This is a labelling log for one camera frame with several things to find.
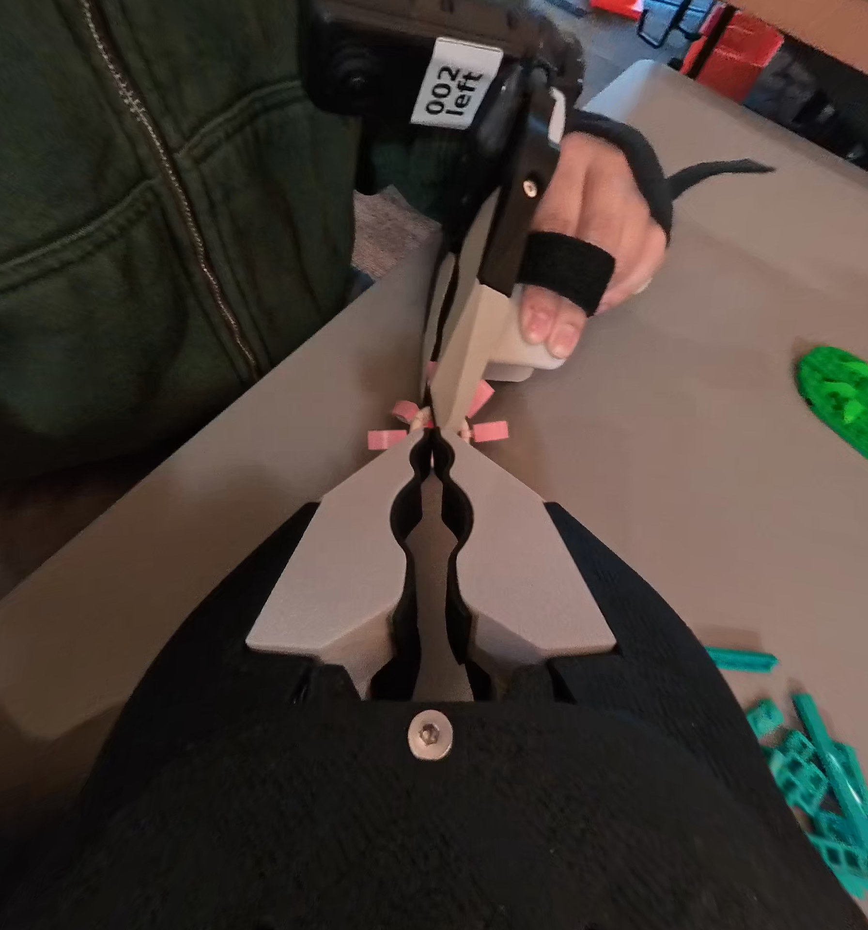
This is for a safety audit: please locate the cardboard box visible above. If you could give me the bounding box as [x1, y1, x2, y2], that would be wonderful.
[730, 0, 868, 71]

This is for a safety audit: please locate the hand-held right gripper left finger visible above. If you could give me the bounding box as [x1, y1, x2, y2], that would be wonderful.
[245, 427, 436, 700]

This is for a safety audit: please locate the person's green zip hoodie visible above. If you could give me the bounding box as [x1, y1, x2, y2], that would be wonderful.
[0, 0, 450, 469]

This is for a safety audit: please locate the pink lego flower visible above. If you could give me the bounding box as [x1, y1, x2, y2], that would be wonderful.
[367, 381, 511, 453]

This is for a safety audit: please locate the person's left hand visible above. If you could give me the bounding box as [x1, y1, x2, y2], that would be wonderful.
[520, 134, 671, 358]

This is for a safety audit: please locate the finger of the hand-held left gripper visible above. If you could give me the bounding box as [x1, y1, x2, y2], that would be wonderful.
[430, 189, 511, 435]
[421, 243, 453, 397]

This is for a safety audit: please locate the black wire frame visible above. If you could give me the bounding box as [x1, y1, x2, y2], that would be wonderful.
[636, 0, 720, 46]

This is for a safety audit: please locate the pile of teal lego pieces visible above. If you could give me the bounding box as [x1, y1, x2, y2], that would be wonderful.
[705, 645, 868, 903]

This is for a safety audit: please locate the red plastic crate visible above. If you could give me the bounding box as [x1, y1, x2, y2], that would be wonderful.
[680, 6, 785, 104]

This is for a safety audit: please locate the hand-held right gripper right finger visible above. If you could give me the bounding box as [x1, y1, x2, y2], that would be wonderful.
[433, 429, 618, 687]

